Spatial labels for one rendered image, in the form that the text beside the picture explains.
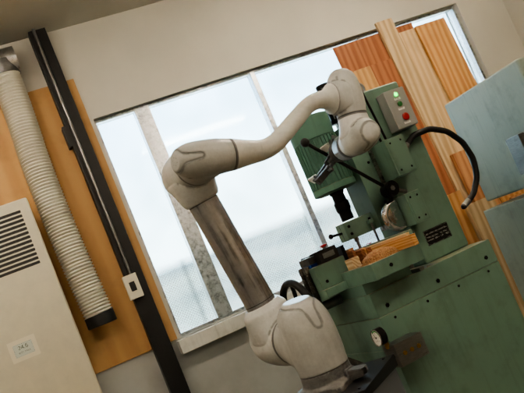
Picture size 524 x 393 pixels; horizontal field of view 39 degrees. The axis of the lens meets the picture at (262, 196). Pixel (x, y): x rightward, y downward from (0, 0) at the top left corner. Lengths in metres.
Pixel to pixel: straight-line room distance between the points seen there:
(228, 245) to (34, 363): 1.64
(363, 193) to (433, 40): 2.12
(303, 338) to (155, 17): 2.74
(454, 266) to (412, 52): 2.22
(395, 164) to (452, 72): 2.05
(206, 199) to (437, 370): 1.06
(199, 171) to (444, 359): 1.17
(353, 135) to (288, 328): 0.67
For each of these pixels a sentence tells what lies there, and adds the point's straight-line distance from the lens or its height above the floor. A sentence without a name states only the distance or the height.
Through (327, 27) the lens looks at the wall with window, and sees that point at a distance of 4.74.
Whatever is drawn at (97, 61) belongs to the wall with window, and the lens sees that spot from 4.34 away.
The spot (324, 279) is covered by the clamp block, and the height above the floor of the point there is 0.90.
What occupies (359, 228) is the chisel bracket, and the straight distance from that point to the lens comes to 2.90.
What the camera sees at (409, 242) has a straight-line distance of 2.62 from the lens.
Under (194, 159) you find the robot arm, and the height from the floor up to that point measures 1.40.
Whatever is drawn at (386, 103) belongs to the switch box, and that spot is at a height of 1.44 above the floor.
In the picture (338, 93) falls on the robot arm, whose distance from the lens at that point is 2.45.
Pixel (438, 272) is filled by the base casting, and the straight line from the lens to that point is 2.82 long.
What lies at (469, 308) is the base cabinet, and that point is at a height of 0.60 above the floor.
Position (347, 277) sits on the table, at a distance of 2.75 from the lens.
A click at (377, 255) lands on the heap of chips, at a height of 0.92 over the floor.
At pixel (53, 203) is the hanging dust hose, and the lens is 3.92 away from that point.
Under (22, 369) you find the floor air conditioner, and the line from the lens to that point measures 3.73.
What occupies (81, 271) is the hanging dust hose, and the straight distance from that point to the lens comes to 3.86.
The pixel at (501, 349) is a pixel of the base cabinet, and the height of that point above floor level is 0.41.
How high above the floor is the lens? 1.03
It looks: 5 degrees up
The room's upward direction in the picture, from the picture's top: 23 degrees counter-clockwise
